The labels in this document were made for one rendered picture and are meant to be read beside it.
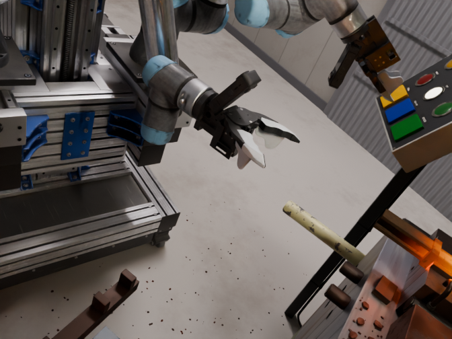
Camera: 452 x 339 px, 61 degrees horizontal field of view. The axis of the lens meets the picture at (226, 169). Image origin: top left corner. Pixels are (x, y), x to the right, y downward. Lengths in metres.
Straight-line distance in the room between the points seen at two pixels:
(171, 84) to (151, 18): 0.17
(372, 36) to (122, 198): 1.11
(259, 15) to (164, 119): 0.30
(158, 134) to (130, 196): 0.79
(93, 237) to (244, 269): 0.73
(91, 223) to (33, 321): 0.37
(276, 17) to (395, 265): 0.57
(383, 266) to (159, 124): 0.54
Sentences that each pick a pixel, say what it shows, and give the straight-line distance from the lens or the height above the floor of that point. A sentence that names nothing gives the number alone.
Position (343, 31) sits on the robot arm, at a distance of 0.97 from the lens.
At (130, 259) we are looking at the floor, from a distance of 1.71.
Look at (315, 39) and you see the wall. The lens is 3.71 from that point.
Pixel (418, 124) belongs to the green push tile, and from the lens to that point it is 1.10.
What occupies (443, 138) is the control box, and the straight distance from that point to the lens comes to 1.07.
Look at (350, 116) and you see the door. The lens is 3.43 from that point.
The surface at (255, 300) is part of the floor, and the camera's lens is 1.77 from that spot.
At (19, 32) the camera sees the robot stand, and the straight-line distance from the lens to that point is 1.29.
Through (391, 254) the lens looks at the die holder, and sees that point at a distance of 0.82.
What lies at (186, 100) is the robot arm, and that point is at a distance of 0.79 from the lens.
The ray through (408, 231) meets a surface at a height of 1.01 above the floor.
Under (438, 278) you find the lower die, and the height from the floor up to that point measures 0.99.
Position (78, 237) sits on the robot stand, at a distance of 1.46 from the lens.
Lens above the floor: 1.36
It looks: 36 degrees down
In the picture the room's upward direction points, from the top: 24 degrees clockwise
